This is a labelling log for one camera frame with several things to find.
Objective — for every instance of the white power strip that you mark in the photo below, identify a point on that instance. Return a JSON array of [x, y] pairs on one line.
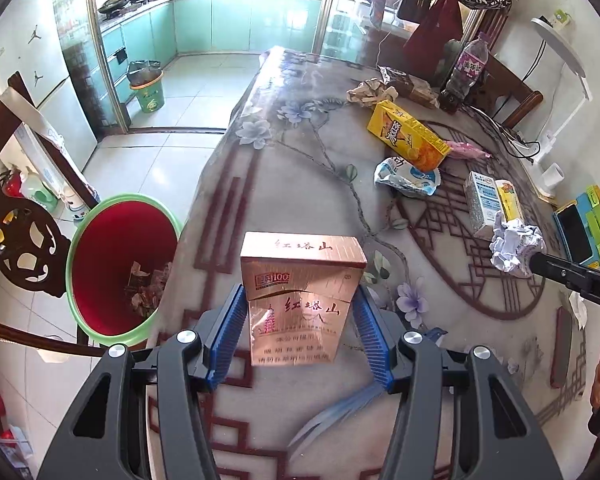
[[522, 147]]

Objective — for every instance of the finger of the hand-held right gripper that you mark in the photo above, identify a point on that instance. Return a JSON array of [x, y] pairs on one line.
[[555, 267]]

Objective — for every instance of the dark red flat case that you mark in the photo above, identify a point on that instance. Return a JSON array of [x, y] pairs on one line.
[[561, 347]]

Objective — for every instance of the green detergent bottle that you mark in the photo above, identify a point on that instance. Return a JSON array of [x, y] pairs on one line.
[[37, 192]]

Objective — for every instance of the white and green wall holder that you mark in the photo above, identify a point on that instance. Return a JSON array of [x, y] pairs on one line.
[[560, 16]]

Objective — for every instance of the dark red hanging bag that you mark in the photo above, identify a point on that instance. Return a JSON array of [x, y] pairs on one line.
[[435, 30]]

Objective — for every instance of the teal base cabinets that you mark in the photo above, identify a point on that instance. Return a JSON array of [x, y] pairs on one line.
[[240, 20]]

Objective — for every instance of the black wok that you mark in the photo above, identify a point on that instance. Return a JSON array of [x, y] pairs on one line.
[[112, 4]]

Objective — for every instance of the white paper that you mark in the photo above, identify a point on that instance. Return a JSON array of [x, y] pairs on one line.
[[515, 250]]

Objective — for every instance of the red bin with green rim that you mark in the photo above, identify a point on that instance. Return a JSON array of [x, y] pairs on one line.
[[120, 260]]

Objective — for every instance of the white cylindrical cup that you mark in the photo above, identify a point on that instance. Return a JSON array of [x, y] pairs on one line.
[[552, 175]]

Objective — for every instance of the brown wooden chair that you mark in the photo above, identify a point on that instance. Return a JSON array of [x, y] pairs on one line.
[[510, 87]]

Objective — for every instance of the yellow drink carton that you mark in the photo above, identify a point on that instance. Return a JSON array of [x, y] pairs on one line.
[[405, 135]]

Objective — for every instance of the white refrigerator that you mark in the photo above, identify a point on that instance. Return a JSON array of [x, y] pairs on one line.
[[30, 70]]

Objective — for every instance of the small white bottle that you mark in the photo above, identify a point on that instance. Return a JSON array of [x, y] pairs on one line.
[[72, 200]]

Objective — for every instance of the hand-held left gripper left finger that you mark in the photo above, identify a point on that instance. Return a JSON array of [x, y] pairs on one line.
[[225, 335]]

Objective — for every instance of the copper cigarette box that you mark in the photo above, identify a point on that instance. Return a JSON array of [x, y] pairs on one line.
[[300, 305]]

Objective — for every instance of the white and blue box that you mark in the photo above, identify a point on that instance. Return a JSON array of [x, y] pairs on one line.
[[480, 205]]

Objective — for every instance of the yellow and white box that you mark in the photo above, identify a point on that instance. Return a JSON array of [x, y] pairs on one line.
[[510, 200]]

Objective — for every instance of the green kitchen waste bin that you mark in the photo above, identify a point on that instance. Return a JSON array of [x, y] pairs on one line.
[[147, 87]]

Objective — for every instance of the white cloth strip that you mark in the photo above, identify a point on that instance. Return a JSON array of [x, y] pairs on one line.
[[35, 127]]

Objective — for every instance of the dark carved wooden chair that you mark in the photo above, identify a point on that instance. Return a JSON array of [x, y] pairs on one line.
[[20, 250]]

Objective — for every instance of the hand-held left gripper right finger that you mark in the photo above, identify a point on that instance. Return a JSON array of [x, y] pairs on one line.
[[372, 345]]

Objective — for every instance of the blue and white snack bag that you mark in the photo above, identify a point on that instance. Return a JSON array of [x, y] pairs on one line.
[[407, 177]]

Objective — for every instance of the white tissue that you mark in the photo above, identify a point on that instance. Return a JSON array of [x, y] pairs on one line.
[[577, 305]]

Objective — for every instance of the purple label bottle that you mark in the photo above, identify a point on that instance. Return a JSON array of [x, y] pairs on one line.
[[467, 72]]

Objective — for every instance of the foil wrapper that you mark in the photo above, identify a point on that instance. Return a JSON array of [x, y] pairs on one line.
[[370, 92]]

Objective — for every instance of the white desk lamp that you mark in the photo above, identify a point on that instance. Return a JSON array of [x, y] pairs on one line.
[[567, 55]]

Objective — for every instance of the dark snack package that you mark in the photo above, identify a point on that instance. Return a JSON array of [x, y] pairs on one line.
[[410, 85]]

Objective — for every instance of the pink wrapper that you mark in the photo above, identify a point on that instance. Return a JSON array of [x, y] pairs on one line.
[[467, 150]]

